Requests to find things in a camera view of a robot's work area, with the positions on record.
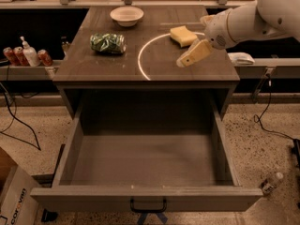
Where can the black drawer handle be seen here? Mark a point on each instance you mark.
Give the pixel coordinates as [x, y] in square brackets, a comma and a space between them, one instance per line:
[139, 206]

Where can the white soap dispenser bottle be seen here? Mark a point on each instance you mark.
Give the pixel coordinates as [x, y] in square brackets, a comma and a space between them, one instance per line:
[30, 54]

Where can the cardboard box with logo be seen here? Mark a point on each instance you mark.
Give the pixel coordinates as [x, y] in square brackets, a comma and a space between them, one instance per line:
[17, 207]

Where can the white folded cloth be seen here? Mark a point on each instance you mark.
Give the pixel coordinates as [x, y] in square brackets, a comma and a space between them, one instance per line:
[241, 58]

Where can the open grey drawer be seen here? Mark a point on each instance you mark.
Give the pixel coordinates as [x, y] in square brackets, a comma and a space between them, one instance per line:
[147, 145]

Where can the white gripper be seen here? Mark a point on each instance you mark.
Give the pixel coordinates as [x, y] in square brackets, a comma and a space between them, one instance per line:
[217, 29]

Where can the red soda can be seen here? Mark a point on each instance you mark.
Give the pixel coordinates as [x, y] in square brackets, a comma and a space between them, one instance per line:
[11, 57]
[18, 51]
[45, 58]

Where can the yellow sponge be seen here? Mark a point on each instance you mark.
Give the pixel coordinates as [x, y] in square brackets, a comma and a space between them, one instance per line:
[183, 36]

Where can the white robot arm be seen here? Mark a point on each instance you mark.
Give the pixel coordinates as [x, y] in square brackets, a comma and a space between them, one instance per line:
[256, 20]

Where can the clear plastic bottle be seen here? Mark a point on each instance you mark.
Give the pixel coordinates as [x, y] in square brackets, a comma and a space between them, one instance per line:
[269, 184]

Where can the small dark glass bottle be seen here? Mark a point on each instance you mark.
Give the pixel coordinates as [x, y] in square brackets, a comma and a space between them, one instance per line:
[65, 44]

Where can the white bowl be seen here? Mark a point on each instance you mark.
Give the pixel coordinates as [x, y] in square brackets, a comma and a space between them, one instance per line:
[126, 16]

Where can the green chip bag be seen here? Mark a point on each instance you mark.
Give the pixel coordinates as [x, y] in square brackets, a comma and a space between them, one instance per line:
[108, 43]

